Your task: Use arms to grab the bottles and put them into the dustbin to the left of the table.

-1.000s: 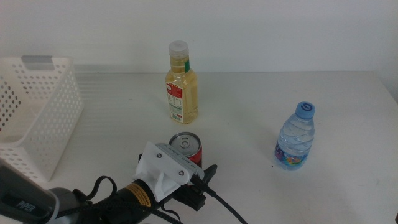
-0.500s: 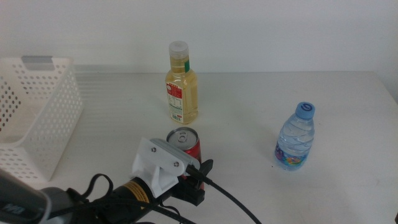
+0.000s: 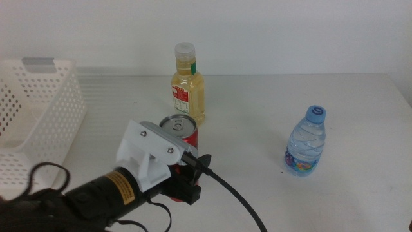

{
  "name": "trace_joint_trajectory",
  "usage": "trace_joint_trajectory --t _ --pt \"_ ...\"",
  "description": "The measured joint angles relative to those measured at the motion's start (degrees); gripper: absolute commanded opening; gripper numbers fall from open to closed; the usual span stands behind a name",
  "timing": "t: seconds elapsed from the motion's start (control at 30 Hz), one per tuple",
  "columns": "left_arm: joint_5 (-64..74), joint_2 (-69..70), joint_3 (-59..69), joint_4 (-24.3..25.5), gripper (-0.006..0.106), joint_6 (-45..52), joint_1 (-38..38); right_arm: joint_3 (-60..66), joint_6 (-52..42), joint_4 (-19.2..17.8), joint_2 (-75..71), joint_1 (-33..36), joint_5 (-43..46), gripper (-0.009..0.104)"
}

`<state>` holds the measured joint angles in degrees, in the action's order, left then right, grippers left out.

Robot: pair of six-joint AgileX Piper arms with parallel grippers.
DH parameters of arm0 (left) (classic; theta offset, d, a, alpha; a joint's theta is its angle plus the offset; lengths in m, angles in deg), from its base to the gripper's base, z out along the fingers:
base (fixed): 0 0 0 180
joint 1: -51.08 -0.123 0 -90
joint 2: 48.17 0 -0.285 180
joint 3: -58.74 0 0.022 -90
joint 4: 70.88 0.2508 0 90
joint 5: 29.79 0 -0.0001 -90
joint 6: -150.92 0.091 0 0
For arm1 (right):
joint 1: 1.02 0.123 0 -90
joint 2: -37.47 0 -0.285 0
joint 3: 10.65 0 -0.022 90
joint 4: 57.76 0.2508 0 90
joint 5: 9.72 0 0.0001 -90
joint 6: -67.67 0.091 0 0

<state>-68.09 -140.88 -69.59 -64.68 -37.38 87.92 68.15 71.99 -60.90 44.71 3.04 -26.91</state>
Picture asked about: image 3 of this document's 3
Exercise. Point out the yellow tea bottle red label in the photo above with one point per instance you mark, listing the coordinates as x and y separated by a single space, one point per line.
190 93

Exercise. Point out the red soda can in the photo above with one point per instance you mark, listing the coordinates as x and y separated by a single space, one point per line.
178 124

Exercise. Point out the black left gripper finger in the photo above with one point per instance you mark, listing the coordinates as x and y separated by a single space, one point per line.
206 160

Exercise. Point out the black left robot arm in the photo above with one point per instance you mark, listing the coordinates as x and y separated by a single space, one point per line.
96 199

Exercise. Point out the small water bottle blue cap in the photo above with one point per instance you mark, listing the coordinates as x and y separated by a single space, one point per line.
305 145

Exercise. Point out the white perforated plastic basket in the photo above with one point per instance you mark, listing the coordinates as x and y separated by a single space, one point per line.
48 129

